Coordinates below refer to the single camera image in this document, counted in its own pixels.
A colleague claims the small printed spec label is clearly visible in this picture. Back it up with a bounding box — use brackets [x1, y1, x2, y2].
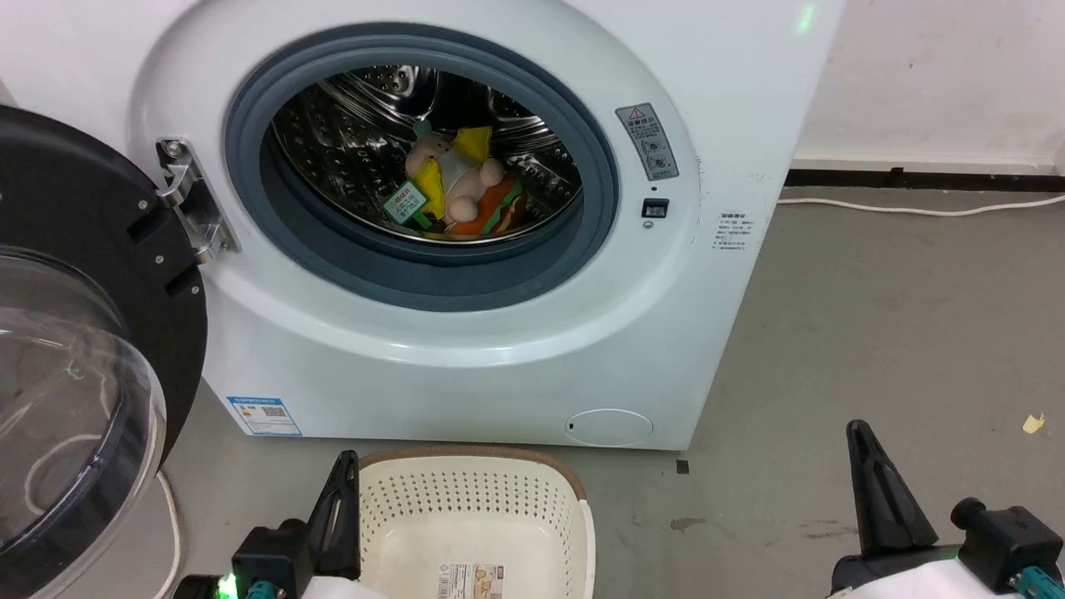
[714, 212, 753, 253]

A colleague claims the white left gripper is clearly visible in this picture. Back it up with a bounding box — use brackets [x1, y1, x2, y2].
[295, 450, 371, 599]

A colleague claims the stainless steel washer drum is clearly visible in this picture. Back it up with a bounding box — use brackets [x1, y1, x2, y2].
[270, 65, 583, 245]

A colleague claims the banana doll plush toy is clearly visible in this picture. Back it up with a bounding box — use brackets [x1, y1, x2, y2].
[404, 123, 508, 229]

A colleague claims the grey rubber door gasket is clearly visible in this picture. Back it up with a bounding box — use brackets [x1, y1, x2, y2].
[223, 23, 622, 314]

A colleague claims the white front-load washing machine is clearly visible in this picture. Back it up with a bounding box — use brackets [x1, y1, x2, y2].
[0, 0, 848, 452]

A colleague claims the blue white energy label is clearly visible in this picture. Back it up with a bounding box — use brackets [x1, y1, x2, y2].
[226, 395, 303, 438]

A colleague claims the round white filter cover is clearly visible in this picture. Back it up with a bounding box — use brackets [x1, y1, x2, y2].
[565, 408, 655, 448]

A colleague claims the orange green burger plush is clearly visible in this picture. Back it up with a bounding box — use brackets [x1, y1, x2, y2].
[439, 175, 527, 241]

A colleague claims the white cable under door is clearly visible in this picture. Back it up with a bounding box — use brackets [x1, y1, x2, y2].
[23, 433, 183, 599]

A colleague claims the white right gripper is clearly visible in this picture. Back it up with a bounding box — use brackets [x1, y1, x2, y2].
[828, 419, 1026, 599]

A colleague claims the chrome door hinge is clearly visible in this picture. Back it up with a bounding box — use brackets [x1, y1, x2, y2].
[156, 137, 243, 267]

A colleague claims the cream perforated laundry basket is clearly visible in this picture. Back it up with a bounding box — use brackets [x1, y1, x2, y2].
[356, 444, 597, 599]

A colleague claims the grey warning sticker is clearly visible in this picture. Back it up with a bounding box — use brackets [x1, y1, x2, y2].
[615, 102, 681, 182]

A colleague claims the black baseboard strip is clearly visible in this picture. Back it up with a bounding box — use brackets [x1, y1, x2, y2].
[785, 168, 1065, 195]

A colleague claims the basket paper label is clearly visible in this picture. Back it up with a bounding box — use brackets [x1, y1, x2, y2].
[438, 562, 505, 599]

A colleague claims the black round washer door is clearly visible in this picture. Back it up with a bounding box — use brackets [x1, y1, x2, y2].
[0, 104, 209, 599]

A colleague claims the green white plush tag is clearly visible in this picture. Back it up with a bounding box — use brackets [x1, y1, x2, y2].
[384, 181, 430, 225]

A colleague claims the long white floor cable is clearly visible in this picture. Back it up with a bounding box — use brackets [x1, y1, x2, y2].
[777, 192, 1065, 218]

